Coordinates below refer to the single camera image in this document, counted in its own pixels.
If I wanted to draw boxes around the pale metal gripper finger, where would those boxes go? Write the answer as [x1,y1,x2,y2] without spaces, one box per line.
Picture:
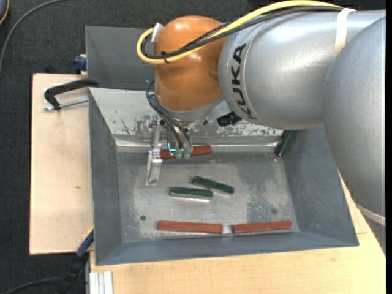
[146,151,154,181]
[149,150,164,186]

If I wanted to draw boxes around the red-brown flat block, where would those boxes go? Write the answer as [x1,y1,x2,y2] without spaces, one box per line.
[160,145,213,160]
[157,220,224,235]
[231,220,293,235]

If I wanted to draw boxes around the dark green flat block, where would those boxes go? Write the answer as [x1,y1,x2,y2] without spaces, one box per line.
[274,130,298,157]
[192,175,235,197]
[169,186,214,202]

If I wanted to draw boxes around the grey metal bin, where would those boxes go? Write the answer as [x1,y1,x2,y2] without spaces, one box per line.
[85,25,360,266]

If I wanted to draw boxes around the black cylinder on white bracket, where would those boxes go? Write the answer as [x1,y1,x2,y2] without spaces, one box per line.
[202,101,244,128]

